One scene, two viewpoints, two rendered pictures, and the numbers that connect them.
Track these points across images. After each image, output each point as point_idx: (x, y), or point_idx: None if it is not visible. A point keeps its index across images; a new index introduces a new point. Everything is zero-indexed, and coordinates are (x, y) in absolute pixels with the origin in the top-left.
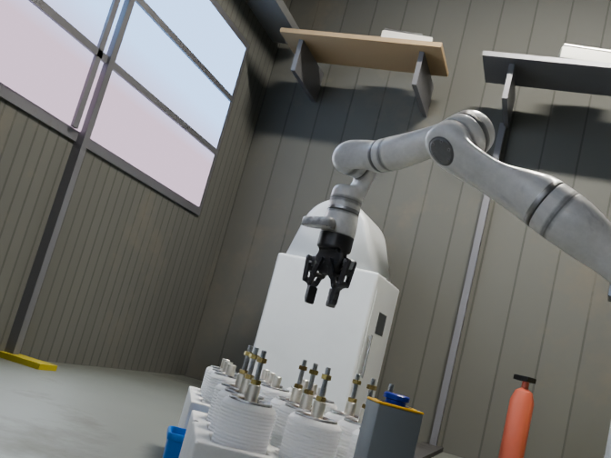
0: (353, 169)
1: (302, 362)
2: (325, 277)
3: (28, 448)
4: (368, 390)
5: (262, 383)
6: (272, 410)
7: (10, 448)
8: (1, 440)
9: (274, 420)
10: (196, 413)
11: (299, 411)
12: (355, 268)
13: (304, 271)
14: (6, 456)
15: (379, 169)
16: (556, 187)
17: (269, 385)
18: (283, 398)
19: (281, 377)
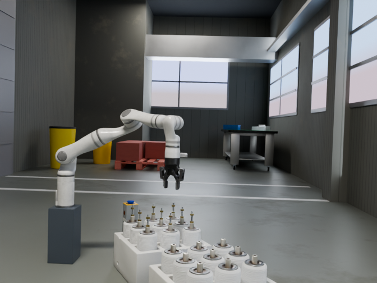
0: None
1: (171, 213)
2: (173, 176)
3: (279, 282)
4: (140, 214)
5: (204, 246)
6: (165, 218)
7: (279, 278)
8: (291, 281)
9: (164, 222)
10: (205, 242)
11: (159, 219)
12: (159, 169)
13: (183, 176)
14: (267, 273)
15: None
16: None
17: (203, 249)
18: (174, 229)
19: (196, 241)
